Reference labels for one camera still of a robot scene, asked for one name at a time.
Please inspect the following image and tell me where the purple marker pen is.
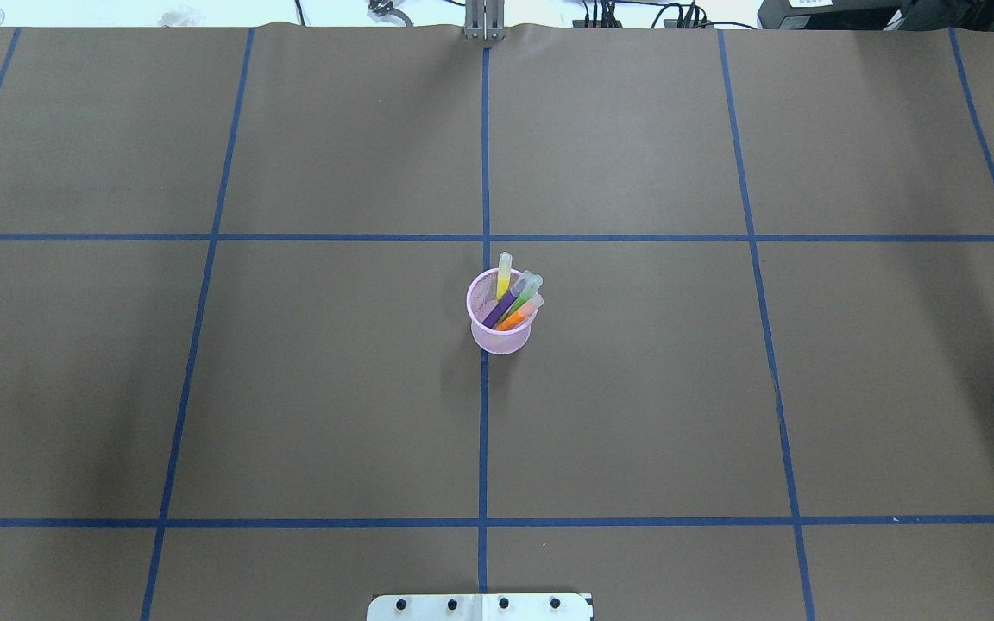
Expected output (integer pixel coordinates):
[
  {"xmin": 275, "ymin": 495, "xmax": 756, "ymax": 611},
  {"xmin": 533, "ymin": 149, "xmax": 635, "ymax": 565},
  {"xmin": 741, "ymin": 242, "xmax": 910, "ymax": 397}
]
[{"xmin": 482, "ymin": 271, "xmax": 535, "ymax": 329}]

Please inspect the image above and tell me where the orange highlighter pen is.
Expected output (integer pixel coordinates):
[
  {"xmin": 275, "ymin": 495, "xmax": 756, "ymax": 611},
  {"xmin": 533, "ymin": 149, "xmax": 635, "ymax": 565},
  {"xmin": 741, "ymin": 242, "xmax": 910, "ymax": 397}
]
[{"xmin": 494, "ymin": 293, "xmax": 544, "ymax": 333}]

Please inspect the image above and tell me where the green highlighter pen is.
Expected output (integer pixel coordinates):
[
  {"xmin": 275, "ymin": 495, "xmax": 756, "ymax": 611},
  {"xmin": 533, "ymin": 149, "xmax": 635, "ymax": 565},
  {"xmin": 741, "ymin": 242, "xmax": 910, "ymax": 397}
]
[{"xmin": 500, "ymin": 272, "xmax": 544, "ymax": 325}]

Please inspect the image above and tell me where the yellow highlighter pen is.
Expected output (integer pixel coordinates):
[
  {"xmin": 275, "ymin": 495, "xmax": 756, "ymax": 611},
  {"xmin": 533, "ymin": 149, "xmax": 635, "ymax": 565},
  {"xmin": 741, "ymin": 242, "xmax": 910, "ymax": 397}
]
[{"xmin": 494, "ymin": 252, "xmax": 513, "ymax": 302}]

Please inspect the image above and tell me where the pink mesh pen holder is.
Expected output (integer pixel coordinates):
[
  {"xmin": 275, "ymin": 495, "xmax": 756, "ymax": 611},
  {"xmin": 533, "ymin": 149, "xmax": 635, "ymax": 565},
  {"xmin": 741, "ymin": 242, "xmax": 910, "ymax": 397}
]
[{"xmin": 465, "ymin": 268, "xmax": 538, "ymax": 356}]

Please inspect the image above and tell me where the aluminium frame post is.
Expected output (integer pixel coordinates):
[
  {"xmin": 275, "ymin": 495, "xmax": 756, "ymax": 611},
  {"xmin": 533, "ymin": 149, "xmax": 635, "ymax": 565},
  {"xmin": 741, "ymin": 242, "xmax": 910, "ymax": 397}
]
[{"xmin": 462, "ymin": 0, "xmax": 507, "ymax": 42}]

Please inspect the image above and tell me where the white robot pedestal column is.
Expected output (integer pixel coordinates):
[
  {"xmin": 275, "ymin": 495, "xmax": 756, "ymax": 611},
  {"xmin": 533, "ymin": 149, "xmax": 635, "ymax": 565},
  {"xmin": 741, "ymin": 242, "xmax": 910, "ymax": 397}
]
[{"xmin": 366, "ymin": 593, "xmax": 595, "ymax": 620}]

